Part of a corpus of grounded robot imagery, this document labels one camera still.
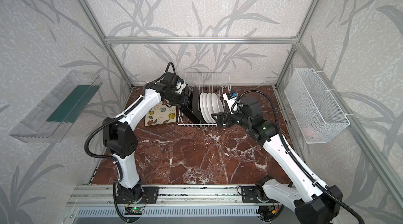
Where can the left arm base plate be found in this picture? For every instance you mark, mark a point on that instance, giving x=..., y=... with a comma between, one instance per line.
x=138, y=195

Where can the clear plastic wall bin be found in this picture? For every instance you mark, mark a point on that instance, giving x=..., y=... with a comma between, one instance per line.
x=35, y=129

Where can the green mat in bin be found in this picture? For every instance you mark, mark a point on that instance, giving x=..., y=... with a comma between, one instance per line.
x=71, y=108

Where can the black square plate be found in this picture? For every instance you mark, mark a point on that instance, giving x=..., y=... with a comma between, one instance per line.
x=197, y=117
x=186, y=110

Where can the green led circuit board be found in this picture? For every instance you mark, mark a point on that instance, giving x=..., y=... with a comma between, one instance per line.
x=134, y=210

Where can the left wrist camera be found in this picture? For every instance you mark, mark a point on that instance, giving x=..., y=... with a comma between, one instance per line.
x=180, y=86

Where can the white wire dish rack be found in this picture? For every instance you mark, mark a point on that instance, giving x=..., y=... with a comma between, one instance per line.
x=208, y=90

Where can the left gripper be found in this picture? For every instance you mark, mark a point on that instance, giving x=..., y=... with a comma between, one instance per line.
x=186, y=98

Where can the square floral plate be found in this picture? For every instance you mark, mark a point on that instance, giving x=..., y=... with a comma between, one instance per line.
x=162, y=113

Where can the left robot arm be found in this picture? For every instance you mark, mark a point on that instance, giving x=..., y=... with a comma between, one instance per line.
x=119, y=137

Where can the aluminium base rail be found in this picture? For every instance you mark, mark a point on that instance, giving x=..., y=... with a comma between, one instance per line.
x=168, y=195

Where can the white round plate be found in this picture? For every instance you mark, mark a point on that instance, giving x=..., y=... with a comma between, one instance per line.
x=202, y=108
x=207, y=105
x=220, y=107
x=213, y=100

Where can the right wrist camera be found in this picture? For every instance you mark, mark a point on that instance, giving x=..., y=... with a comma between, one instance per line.
x=231, y=98

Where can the pink object in basket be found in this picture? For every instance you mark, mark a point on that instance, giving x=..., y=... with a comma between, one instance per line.
x=310, y=132

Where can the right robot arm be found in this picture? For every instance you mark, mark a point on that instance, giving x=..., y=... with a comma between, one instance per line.
x=311, y=199

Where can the white mesh wall basket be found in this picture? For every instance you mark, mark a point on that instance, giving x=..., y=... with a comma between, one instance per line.
x=314, y=105

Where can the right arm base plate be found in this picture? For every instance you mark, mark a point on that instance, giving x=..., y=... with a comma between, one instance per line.
x=249, y=195

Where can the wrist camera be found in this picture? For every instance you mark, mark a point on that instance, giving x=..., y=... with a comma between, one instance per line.
x=231, y=98
x=180, y=86

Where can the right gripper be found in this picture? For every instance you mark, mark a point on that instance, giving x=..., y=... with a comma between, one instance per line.
x=225, y=119

